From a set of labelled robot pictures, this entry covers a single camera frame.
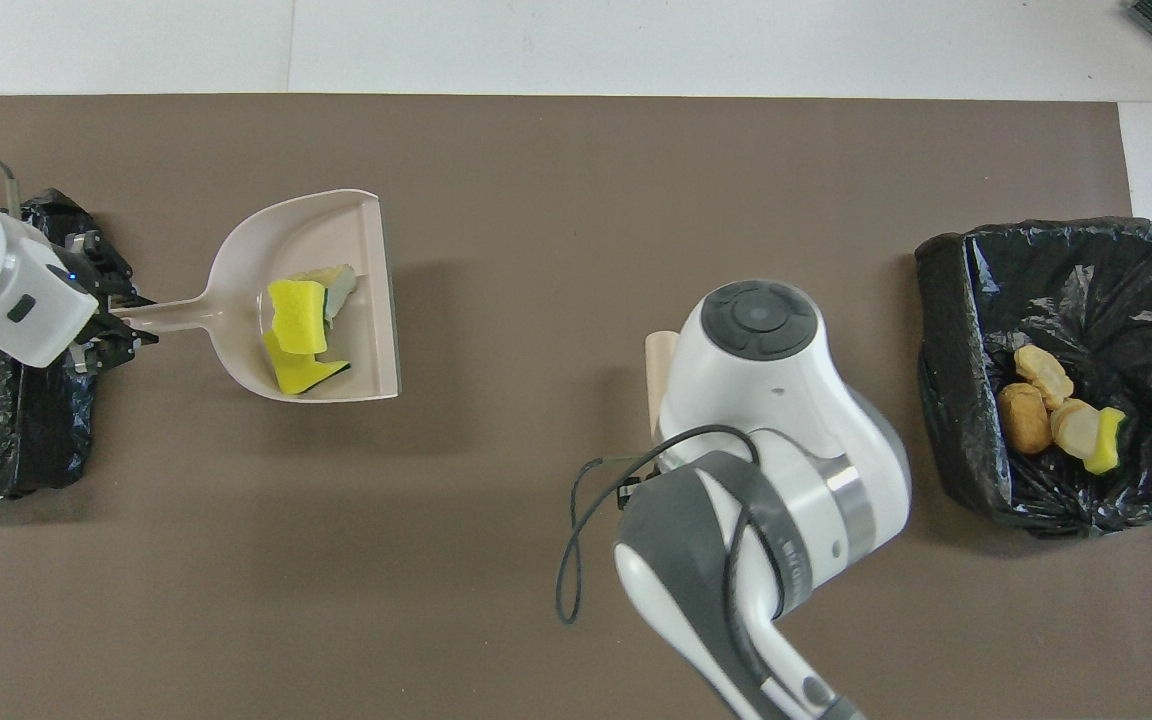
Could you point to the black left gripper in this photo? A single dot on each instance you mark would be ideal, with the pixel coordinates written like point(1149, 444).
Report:
point(96, 260)

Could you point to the brown table mat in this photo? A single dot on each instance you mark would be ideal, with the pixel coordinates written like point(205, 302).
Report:
point(236, 550)

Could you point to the black bag lined bin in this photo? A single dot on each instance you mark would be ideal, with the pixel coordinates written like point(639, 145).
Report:
point(1086, 290)
point(46, 430)

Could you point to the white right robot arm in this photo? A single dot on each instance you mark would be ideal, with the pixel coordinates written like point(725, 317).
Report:
point(766, 400)

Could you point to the pale beige foam chunk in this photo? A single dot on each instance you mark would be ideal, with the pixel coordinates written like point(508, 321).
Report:
point(1076, 430)

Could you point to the yellow sponge wedge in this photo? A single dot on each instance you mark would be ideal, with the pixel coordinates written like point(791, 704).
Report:
point(1106, 440)

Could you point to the beige plastic dustpan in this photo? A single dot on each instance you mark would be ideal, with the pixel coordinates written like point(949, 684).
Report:
point(336, 250)

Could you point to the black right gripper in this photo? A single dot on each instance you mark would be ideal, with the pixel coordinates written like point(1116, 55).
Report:
point(636, 488)

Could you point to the brown bread shaped foam piece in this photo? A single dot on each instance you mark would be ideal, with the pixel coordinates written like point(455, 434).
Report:
point(1024, 418)

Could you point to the yellowish beige foam chunk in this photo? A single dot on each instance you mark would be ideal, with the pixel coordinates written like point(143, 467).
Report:
point(1041, 372)

